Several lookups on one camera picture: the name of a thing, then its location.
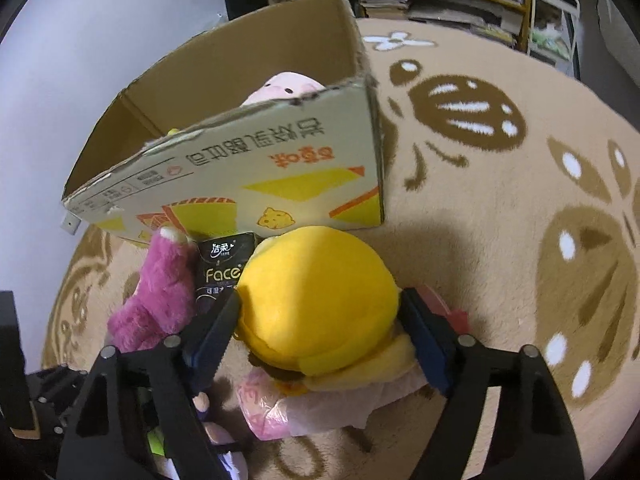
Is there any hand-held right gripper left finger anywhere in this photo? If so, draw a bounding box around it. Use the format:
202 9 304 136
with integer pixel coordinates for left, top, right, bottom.
55 290 246 480

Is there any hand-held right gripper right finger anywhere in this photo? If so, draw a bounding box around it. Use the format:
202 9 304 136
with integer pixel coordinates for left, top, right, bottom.
399 286 587 480

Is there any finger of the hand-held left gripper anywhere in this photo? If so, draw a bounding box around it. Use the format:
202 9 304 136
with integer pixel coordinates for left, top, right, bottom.
0 290 32 428

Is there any black tissue packet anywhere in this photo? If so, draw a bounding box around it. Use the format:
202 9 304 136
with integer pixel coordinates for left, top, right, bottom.
196 231 258 321

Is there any magenta plush bear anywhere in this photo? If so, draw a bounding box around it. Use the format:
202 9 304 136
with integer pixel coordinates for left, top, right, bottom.
107 225 201 353

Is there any pink plastic packet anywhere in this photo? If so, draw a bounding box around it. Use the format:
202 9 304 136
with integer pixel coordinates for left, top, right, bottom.
236 367 371 442

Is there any yellow plush toy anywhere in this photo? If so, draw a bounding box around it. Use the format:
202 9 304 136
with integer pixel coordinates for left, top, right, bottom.
234 225 433 396

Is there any printed cardboard box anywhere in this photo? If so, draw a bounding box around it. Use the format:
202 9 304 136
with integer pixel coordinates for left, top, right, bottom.
61 0 386 248

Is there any beige patterned rug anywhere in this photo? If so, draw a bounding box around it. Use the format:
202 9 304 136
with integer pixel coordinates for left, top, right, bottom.
40 15 640 480

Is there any pale pink pig plush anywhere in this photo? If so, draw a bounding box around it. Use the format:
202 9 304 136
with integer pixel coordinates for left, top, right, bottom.
240 72 326 107

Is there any stack of books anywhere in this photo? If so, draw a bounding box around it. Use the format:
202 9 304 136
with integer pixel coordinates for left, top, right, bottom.
360 0 521 46

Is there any white trolley cart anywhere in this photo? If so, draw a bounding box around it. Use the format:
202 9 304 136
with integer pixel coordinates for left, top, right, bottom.
527 0 581 68

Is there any wooden shelf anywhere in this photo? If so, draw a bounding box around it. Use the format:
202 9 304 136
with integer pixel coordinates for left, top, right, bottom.
350 0 533 53

